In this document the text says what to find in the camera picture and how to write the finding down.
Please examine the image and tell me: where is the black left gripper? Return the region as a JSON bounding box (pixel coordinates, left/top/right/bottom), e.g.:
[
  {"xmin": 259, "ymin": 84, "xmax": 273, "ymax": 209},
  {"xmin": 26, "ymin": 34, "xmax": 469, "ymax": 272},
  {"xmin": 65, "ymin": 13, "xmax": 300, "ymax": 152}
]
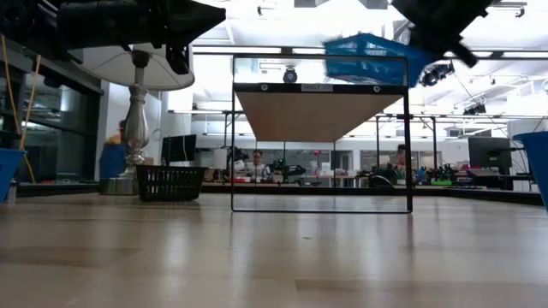
[{"xmin": 57, "ymin": 0, "xmax": 227, "ymax": 76}]

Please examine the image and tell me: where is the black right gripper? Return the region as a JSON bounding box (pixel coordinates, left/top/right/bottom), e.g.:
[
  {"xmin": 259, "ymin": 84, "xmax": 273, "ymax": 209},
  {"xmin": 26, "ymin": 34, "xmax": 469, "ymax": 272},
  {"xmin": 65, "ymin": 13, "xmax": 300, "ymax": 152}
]
[{"xmin": 391, "ymin": 0, "xmax": 493, "ymax": 68}]

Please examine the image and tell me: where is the blue plastic mesh basket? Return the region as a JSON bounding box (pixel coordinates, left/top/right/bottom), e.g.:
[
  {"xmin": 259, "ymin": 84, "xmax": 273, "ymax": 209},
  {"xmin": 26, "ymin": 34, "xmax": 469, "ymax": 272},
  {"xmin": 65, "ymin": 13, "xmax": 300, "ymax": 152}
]
[
  {"xmin": 0, "ymin": 148, "xmax": 27, "ymax": 204},
  {"xmin": 324, "ymin": 33, "xmax": 434, "ymax": 88},
  {"xmin": 512, "ymin": 131, "xmax": 548, "ymax": 213}
]

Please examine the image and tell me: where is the black plastic mesh basket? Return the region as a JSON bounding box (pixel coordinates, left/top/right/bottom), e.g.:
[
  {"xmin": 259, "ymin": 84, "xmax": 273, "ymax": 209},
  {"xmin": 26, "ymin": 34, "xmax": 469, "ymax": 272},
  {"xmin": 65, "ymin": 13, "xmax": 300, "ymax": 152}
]
[{"xmin": 135, "ymin": 164, "xmax": 207, "ymax": 203}]

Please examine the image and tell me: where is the black ceiling spotlight cluster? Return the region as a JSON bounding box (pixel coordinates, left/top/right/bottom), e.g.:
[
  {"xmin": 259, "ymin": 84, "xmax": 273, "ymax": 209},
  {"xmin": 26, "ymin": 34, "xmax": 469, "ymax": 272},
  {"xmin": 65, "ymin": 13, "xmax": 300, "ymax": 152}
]
[
  {"xmin": 418, "ymin": 61, "xmax": 456, "ymax": 88},
  {"xmin": 461, "ymin": 102, "xmax": 488, "ymax": 116}
]

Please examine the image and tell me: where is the silver lamp white shade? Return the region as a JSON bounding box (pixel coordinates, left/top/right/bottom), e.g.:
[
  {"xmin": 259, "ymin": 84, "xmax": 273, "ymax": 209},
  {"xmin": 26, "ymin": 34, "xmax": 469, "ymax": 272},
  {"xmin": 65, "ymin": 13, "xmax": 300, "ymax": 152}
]
[{"xmin": 68, "ymin": 42, "xmax": 196, "ymax": 197}]

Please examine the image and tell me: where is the person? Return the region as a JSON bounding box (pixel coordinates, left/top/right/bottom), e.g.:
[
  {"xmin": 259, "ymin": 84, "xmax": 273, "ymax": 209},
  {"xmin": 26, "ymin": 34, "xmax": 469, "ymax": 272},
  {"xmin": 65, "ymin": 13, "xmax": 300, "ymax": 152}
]
[
  {"xmin": 394, "ymin": 144, "xmax": 408, "ymax": 173},
  {"xmin": 249, "ymin": 148, "xmax": 270, "ymax": 180},
  {"xmin": 99, "ymin": 119, "xmax": 129, "ymax": 180}
]

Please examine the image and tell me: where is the black monitor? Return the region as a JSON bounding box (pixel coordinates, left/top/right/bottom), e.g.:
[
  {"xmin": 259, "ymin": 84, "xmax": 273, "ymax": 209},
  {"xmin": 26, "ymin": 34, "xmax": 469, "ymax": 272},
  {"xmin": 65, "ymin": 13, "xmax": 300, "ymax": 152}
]
[
  {"xmin": 467, "ymin": 136, "xmax": 513, "ymax": 175},
  {"xmin": 160, "ymin": 133, "xmax": 199, "ymax": 164}
]

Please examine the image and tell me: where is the wooden shelf black metal frame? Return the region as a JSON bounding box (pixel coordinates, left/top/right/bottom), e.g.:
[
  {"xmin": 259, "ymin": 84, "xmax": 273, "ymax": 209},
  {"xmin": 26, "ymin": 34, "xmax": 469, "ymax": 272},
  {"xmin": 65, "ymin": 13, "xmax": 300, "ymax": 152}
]
[{"xmin": 230, "ymin": 54, "xmax": 414, "ymax": 214}]

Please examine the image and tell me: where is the yellow cable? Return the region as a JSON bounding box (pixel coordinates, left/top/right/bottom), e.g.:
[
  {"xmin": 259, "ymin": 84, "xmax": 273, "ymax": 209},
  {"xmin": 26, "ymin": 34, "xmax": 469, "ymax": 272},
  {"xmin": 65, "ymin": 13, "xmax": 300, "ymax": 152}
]
[{"xmin": 0, "ymin": 33, "xmax": 43, "ymax": 185}]

